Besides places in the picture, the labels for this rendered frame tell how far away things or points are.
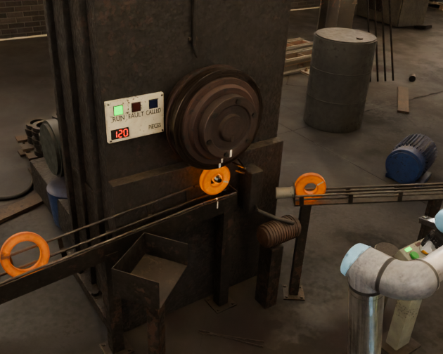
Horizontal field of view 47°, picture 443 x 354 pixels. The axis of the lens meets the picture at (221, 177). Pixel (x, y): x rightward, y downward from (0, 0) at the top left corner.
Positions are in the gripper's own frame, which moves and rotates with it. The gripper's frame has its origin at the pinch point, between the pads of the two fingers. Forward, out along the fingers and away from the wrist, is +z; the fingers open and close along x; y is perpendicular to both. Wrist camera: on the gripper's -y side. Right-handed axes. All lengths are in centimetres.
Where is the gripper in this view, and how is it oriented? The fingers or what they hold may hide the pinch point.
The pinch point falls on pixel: (421, 247)
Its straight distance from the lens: 243.7
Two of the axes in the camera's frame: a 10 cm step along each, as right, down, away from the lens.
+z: -2.3, 6.7, 7.0
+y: 5.1, 7.0, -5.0
